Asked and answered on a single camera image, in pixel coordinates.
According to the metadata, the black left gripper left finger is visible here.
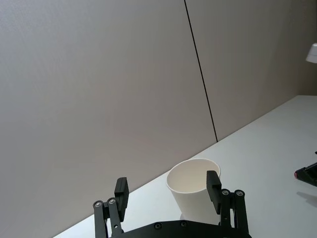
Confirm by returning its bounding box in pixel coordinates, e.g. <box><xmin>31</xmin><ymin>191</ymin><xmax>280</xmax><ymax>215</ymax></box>
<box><xmin>93</xmin><ymin>177</ymin><xmax>130</xmax><ymax>238</ymax></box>

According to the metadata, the white paper cup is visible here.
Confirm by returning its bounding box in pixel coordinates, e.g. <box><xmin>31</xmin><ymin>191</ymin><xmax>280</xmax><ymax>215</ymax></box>
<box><xmin>166</xmin><ymin>158</ymin><xmax>221</xmax><ymax>225</ymax></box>

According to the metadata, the pale grey boxy housing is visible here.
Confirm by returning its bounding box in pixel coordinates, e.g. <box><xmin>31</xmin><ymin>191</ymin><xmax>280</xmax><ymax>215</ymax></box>
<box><xmin>305</xmin><ymin>43</ymin><xmax>317</xmax><ymax>64</ymax></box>

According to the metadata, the black device with red spot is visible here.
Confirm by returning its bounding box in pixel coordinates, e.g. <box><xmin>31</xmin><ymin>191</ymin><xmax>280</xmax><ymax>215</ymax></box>
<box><xmin>294</xmin><ymin>161</ymin><xmax>317</xmax><ymax>187</ymax></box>

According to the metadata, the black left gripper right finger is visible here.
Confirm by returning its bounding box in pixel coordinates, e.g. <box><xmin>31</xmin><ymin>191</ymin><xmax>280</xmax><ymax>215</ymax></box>
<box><xmin>206</xmin><ymin>170</ymin><xmax>250</xmax><ymax>235</ymax></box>

